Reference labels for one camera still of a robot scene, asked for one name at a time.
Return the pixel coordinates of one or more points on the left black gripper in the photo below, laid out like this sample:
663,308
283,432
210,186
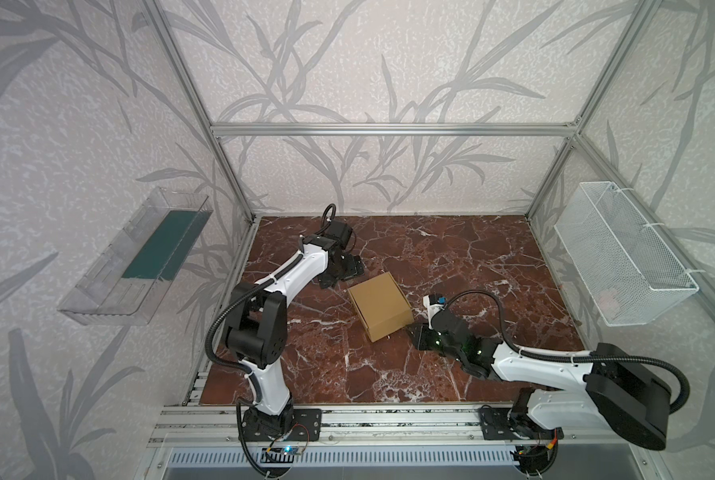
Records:
345,267

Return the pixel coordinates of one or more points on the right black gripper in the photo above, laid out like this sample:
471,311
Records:
425,336

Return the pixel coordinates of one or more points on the brown cardboard box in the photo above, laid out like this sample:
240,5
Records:
381,306

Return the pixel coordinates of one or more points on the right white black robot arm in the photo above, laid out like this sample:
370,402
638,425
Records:
563,390

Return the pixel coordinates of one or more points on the black connector box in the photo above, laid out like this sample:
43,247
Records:
532,462

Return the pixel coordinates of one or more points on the green circuit board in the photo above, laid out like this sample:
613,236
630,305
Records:
283,453

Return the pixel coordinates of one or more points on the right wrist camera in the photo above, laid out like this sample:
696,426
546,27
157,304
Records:
435,302

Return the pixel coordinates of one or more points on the aluminium frame enclosure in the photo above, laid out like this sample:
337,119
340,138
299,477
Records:
648,126

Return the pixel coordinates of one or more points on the white wire mesh basket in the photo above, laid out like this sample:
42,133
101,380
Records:
631,274

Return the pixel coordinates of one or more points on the clear plastic wall bin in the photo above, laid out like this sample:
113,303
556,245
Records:
131,277

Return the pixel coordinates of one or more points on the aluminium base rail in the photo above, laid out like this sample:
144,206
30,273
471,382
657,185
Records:
338,425

